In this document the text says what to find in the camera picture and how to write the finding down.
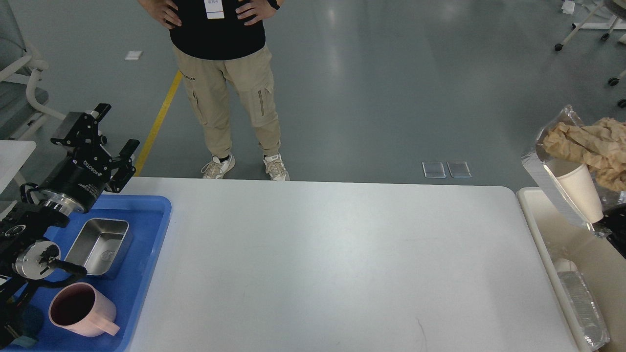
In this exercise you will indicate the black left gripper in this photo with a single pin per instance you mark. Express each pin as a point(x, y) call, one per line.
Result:
point(85, 171)

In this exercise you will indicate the stainless steel rectangular container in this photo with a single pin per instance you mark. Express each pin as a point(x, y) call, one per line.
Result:
point(101, 247)

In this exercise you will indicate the pink ribbed mug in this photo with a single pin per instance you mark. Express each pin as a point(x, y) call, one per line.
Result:
point(83, 310)

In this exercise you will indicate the aluminium foil tray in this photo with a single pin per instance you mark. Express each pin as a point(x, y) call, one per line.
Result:
point(534, 161)

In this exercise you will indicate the white paper cup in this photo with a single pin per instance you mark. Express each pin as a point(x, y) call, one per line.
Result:
point(576, 181)

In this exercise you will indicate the brown paper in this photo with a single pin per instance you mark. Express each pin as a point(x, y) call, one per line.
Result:
point(601, 147)

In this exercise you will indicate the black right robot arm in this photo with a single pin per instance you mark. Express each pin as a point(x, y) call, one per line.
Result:
point(614, 225)

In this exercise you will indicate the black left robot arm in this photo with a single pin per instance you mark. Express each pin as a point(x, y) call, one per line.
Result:
point(30, 261)

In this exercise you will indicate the blue plastic tray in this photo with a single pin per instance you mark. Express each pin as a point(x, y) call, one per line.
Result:
point(148, 219)

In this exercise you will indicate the white side table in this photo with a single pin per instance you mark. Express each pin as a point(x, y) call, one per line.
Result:
point(13, 155)

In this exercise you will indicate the white paper scrap on floor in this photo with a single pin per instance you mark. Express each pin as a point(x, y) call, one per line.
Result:
point(133, 55)

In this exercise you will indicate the person in black shirt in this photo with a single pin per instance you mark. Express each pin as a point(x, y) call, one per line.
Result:
point(219, 43)

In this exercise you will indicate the teal mug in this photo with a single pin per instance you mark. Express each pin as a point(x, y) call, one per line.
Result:
point(20, 329)

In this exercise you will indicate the clear floor plate left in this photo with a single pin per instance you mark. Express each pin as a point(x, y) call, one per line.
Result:
point(434, 170)

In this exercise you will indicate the clear floor plate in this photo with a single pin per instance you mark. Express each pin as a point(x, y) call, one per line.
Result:
point(459, 169)
point(434, 170)

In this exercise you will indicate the clear floor plate right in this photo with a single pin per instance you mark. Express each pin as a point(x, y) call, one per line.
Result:
point(459, 169)

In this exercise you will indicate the beige plastic bin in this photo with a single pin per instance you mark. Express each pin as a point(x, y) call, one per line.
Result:
point(603, 268)

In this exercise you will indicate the white wheeled furniture frame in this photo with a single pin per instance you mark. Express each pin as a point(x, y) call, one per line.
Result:
point(592, 55)

